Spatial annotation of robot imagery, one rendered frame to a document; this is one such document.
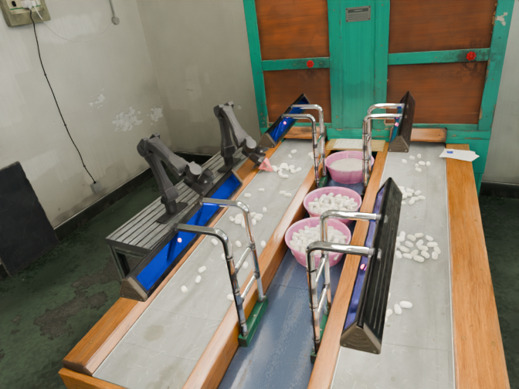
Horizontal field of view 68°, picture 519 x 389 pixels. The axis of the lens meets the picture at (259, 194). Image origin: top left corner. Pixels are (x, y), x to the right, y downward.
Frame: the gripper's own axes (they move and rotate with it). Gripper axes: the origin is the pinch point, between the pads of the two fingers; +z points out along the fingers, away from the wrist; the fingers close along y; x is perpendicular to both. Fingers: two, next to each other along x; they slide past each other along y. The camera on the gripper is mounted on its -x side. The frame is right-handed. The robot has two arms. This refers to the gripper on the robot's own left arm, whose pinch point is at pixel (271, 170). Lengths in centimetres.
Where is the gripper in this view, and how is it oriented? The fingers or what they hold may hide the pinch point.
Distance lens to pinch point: 219.2
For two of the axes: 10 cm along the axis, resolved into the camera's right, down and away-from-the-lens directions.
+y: 3.6, -4.9, 7.9
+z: 7.9, 6.2, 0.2
